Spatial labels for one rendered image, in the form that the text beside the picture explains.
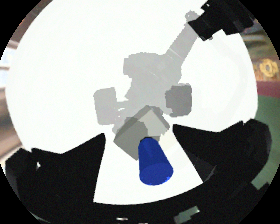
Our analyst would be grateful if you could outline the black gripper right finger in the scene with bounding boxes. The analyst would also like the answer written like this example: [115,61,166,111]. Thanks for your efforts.
[172,120,244,183]

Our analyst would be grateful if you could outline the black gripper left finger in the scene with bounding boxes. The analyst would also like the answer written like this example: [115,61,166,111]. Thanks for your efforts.
[31,132,107,201]

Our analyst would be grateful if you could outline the white square block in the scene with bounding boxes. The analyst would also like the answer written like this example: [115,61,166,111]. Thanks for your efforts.
[113,105,177,163]

